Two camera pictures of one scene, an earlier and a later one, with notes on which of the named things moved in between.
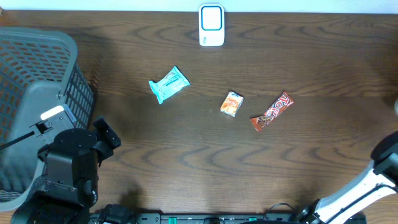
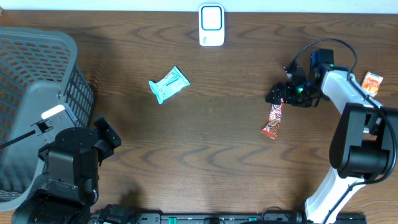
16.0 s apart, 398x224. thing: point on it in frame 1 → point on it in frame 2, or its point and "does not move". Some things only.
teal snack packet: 170,83 does not move
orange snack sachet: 232,104 → 371,83
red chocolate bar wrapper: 284,101 → 272,127
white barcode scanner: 211,25 does not move
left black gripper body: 98,148 does not move
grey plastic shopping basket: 40,70 does not move
